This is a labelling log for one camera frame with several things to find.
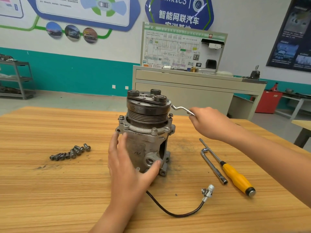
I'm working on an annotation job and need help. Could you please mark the yellow handled screwdriver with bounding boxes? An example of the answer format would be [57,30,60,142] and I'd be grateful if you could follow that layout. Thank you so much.
[199,138,257,197]

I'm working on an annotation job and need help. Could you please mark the person's left hand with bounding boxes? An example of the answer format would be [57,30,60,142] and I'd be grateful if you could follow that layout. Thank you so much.
[97,132,162,224]

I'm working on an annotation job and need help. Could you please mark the grey metal compressor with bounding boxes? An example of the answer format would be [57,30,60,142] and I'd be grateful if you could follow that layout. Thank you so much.
[115,89,215,218]

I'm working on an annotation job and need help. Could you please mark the beige workbench cabinet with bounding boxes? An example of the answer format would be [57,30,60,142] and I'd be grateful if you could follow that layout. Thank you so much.
[132,65,267,119]

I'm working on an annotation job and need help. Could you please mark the blue rounded infographic panel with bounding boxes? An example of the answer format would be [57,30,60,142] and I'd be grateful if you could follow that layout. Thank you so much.
[25,0,142,32]

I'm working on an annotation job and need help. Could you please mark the small black device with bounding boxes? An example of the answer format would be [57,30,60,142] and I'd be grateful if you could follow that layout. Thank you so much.
[249,65,261,80]

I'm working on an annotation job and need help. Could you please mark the grey metal shelf cart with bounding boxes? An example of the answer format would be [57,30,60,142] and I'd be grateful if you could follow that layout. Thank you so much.
[0,54,35,100]

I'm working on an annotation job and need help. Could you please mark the wooden side table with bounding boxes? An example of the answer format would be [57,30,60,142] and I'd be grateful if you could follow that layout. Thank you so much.
[292,120,311,149]

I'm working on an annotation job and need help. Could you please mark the person's right hand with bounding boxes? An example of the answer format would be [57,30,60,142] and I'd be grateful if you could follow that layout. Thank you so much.
[189,106,242,145]

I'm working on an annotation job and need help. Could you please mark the silver combination wrench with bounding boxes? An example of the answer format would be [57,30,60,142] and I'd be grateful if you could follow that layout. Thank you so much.
[170,105,196,117]

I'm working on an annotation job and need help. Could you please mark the white infographic wall panel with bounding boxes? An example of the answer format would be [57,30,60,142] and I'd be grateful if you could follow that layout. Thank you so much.
[0,0,24,19]

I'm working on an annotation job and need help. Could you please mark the round photo wall decal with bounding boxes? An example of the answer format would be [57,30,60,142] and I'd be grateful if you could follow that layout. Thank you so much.
[83,27,98,44]
[64,24,81,42]
[46,21,63,39]

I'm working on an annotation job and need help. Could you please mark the silver L-shaped socket wrench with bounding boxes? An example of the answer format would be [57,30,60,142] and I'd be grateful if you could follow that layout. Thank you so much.
[201,148,228,185]

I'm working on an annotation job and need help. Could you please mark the person's right forearm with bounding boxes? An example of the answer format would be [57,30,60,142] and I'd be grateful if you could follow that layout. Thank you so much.
[228,128,311,209]

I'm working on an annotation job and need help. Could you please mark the blue hexagon wall sign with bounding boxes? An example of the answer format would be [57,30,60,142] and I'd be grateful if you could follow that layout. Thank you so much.
[145,0,215,30]

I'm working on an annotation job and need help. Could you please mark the dark wall poster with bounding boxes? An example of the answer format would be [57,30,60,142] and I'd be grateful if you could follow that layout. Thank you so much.
[266,0,311,72]

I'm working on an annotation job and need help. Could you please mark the white wiring display board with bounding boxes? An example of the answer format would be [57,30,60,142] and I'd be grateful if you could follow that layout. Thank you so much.
[140,22,228,72]

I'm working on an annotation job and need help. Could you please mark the red cabinet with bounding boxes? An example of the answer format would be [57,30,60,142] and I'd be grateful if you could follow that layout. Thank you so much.
[255,90,283,114]

